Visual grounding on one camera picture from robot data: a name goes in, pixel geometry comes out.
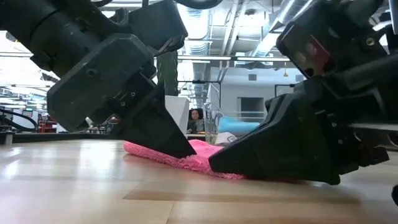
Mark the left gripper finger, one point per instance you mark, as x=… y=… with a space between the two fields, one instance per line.
x=155 y=130

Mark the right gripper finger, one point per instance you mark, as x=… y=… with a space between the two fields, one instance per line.
x=286 y=143

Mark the blue microfiber towel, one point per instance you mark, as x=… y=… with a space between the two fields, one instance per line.
x=236 y=124

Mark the pink microfiber towel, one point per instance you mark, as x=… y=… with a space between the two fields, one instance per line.
x=202 y=158

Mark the pale green microfiber towel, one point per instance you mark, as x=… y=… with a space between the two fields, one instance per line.
x=225 y=138

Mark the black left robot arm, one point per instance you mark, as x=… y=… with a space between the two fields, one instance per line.
x=46 y=28

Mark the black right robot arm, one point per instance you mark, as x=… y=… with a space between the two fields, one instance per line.
x=373 y=12

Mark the seated person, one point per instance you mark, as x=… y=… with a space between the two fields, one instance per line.
x=196 y=121

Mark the clear plastic tray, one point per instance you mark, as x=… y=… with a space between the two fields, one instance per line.
x=211 y=124

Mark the green cactus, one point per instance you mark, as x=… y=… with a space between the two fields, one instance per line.
x=168 y=74

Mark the black metal gantry frame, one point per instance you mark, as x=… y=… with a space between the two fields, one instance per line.
x=202 y=81
x=283 y=85

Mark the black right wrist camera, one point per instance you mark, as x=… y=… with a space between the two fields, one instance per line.
x=339 y=40

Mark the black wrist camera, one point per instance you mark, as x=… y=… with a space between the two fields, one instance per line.
x=339 y=40
x=158 y=21

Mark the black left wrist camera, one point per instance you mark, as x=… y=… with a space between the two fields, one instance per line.
x=158 y=21

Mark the smooth silver ventilation duct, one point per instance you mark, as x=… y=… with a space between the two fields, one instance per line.
x=267 y=40

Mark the corrugated silver ventilation duct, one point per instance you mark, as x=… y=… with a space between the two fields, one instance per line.
x=195 y=25

